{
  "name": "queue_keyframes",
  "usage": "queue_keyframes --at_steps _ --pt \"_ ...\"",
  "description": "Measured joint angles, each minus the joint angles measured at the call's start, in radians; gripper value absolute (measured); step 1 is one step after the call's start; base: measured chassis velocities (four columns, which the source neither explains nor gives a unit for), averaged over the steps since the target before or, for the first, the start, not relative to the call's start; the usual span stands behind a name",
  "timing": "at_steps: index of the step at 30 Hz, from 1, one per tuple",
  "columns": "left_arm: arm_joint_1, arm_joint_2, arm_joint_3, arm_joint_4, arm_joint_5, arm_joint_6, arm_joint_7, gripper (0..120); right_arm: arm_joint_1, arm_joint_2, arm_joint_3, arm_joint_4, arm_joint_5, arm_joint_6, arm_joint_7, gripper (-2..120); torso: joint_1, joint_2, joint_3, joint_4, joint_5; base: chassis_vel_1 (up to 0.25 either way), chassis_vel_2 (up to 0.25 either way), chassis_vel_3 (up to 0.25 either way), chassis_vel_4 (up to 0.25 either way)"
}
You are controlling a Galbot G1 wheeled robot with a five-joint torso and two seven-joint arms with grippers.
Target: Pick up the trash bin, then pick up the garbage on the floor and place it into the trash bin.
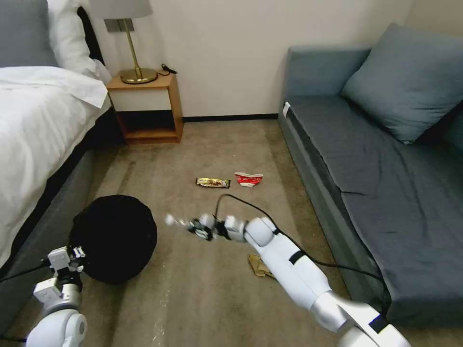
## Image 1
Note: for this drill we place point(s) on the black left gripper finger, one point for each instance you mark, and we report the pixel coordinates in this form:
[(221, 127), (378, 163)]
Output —
[(78, 251), (76, 268)]

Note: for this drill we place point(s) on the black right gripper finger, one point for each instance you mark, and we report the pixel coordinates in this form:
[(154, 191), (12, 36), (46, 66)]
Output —
[(202, 234), (193, 223)]

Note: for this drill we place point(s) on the white paper scrap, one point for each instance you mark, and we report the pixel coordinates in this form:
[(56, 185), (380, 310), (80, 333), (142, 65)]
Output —
[(170, 219)]

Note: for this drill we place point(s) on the black round trash bin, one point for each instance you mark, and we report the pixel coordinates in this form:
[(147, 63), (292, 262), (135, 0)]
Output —
[(115, 238)]

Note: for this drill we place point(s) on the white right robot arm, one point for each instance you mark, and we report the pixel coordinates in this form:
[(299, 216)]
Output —
[(289, 260)]

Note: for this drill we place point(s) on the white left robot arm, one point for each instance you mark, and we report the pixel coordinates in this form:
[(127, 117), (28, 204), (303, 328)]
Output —
[(54, 325)]

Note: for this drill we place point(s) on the brown gold candy bar wrapper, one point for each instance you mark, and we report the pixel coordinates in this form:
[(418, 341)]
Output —
[(212, 182)]

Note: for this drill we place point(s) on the crumpled brown paper scrap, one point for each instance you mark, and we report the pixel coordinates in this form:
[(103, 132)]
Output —
[(257, 266)]

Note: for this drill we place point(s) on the crushed red paper cup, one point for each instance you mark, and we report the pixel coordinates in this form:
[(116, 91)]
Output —
[(249, 179)]

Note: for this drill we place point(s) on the wooden nightstand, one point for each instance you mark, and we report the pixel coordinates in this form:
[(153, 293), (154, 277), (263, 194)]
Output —
[(144, 105)]

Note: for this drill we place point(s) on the white bed duvet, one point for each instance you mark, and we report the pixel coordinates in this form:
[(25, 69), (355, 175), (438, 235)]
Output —
[(39, 123)]

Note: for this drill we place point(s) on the white sofa tag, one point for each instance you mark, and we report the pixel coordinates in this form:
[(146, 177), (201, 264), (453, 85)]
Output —
[(287, 109)]

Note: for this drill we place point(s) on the blue-grey sofa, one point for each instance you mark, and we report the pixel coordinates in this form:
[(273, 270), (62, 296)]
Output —
[(361, 173)]

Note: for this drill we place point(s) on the brass table lamp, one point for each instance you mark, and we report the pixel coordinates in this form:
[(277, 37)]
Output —
[(134, 54)]

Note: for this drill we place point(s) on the white pillow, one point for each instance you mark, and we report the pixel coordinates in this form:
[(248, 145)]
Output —
[(70, 36)]

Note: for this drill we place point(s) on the blue sofa cushion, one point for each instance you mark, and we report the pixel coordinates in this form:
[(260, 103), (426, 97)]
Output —
[(401, 83)]

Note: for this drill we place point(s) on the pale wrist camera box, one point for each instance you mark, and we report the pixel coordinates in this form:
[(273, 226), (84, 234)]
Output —
[(207, 219), (59, 258)]

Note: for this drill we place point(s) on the grey bed frame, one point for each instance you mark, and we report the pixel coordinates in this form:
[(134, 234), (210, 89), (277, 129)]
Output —
[(43, 224)]

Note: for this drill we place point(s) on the grey wall switch panel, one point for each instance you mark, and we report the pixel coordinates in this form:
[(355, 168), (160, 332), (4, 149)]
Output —
[(119, 26)]

